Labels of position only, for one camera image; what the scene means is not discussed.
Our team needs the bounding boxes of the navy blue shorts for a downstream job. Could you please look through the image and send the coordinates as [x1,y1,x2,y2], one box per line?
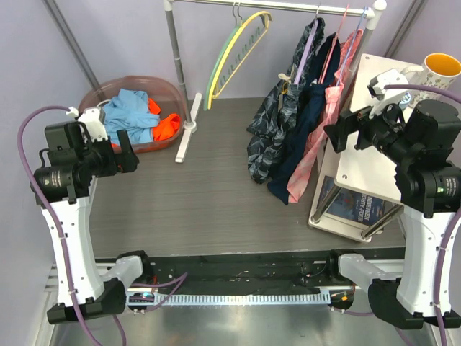
[267,34,335,205]

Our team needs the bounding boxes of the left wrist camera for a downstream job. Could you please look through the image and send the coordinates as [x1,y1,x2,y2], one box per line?
[66,107,109,141]

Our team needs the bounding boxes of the pink hanger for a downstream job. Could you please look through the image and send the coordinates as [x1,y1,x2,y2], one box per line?
[318,4,349,84]

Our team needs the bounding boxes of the white floral mug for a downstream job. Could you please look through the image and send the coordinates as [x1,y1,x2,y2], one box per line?
[401,53,460,90]

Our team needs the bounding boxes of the pink shorts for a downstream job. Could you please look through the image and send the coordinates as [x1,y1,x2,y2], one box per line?
[287,29,363,203]

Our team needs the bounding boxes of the blue book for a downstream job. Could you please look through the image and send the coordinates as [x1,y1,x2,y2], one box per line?
[326,188,385,226]

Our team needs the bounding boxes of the green hanger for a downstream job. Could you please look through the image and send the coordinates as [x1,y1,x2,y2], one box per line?
[203,3,271,111]

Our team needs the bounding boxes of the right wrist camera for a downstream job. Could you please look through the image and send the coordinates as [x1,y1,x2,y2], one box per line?
[367,68,408,119]

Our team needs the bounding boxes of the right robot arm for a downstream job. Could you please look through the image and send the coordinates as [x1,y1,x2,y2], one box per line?
[325,99,460,329]

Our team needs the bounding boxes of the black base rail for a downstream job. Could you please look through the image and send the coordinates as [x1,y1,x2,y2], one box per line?
[95,247,406,293]

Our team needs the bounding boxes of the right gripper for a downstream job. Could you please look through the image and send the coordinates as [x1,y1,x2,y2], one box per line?
[324,92,417,163]

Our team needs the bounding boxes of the white metal clothes rack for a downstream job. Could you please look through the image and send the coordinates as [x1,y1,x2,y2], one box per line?
[162,0,388,164]

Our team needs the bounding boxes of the light blue shorts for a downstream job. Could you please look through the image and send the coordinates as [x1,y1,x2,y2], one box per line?
[103,89,160,146]

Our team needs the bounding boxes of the blue lidded jar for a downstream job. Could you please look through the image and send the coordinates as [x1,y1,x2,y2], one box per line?
[398,92,412,110]

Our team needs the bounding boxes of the orange shorts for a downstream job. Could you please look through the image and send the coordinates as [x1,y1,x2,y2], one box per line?
[148,98,181,142]

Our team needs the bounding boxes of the white slotted cable duct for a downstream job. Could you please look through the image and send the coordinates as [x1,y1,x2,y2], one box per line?
[161,291,331,307]

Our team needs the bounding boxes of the translucent pink laundry basket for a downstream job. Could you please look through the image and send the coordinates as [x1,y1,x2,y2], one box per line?
[79,76,185,153]

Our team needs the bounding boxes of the blue hanger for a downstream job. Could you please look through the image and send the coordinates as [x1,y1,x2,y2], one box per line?
[336,6,368,87]

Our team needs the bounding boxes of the purple cable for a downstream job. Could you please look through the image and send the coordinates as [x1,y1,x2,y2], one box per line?
[383,84,461,346]
[17,105,127,346]

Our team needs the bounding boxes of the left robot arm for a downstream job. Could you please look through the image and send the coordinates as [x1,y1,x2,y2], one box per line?
[34,121,153,324]

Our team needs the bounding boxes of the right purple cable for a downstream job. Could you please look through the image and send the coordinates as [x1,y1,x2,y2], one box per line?
[383,84,461,346]

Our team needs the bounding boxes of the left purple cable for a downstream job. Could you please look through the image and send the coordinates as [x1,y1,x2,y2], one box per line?
[17,105,127,346]

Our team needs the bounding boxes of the purple hanger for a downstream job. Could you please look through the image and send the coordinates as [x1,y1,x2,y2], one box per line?
[294,5,321,85]

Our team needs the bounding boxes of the dark patterned shorts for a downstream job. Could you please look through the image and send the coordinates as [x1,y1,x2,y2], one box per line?
[246,17,325,184]

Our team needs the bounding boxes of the white side table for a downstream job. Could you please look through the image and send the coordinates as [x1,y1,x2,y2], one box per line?
[308,53,412,243]

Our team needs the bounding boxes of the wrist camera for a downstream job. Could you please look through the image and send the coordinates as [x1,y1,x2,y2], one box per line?
[367,68,408,119]
[66,107,109,141]

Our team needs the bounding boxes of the yellow hanger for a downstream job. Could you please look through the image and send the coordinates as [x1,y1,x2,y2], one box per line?
[210,3,274,100]

